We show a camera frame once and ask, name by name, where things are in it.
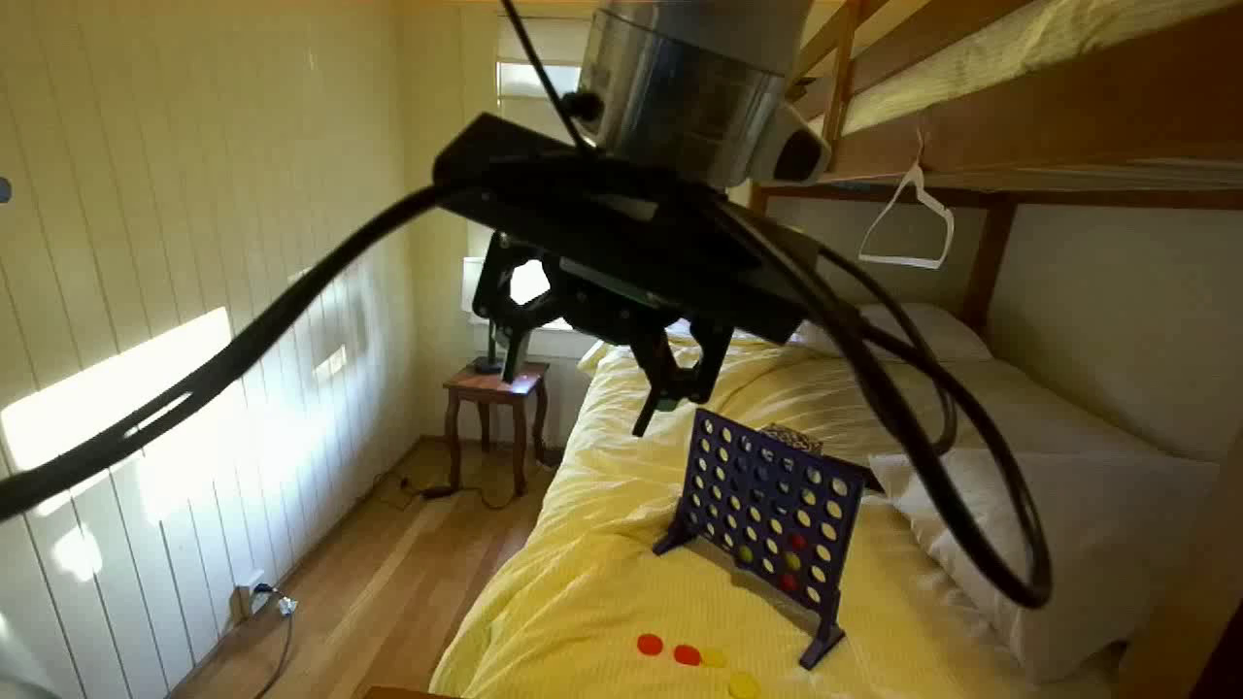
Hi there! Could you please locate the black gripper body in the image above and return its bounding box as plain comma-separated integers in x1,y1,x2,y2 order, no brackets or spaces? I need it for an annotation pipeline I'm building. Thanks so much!
542,246,740,376

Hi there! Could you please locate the small wooden nightstand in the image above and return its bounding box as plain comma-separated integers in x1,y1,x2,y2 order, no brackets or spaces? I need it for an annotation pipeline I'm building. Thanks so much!
442,362,557,499

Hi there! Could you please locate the white shade table lamp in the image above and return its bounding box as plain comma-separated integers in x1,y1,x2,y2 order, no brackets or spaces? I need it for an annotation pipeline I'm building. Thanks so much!
459,252,559,380

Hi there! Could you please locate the blue connect four grid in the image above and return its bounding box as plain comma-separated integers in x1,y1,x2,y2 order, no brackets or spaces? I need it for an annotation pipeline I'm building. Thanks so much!
651,404,885,670

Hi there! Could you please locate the yellow bed cover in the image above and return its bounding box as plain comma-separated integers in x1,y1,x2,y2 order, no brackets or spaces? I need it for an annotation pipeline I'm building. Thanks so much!
429,313,1130,699

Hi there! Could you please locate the white pillow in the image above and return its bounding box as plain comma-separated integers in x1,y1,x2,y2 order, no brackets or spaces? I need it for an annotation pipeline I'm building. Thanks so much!
867,441,1227,686
785,300,994,371

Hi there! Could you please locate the white plastic clothes hanger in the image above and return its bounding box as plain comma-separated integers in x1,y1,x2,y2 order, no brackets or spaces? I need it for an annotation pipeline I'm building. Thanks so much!
856,159,961,271

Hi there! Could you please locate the window with white blind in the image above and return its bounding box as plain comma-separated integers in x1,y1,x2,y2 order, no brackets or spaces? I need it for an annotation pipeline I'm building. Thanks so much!
494,13,595,137

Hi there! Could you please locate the yellow game disc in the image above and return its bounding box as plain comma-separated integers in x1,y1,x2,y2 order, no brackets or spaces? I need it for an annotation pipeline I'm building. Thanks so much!
722,662,772,699

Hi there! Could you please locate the upper bunk mattress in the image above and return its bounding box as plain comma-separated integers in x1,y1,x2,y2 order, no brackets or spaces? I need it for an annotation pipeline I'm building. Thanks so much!
762,0,1243,167

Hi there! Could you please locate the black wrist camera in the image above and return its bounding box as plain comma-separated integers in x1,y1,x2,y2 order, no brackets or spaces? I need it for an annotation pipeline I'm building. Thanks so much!
431,112,836,350

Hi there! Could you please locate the black lamp cord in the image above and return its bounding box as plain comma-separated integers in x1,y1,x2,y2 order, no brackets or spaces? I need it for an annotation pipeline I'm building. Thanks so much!
392,468,463,506

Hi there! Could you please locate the thin black hanging cable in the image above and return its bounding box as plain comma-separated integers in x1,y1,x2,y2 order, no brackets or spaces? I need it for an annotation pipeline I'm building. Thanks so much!
498,0,595,147

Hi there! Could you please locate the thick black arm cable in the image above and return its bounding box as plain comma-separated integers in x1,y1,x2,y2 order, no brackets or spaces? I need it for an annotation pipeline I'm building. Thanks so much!
0,177,522,528

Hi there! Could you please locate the white wall plug adapter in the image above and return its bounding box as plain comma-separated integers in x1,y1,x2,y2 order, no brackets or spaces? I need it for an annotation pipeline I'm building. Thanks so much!
231,578,302,627

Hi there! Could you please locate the black camera cable loop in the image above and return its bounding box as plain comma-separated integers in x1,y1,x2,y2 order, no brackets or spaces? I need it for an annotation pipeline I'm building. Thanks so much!
696,189,1057,613

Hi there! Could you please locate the wooden bunk bed frame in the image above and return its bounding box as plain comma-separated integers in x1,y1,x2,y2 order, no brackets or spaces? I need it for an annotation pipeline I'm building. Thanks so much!
741,0,1243,699

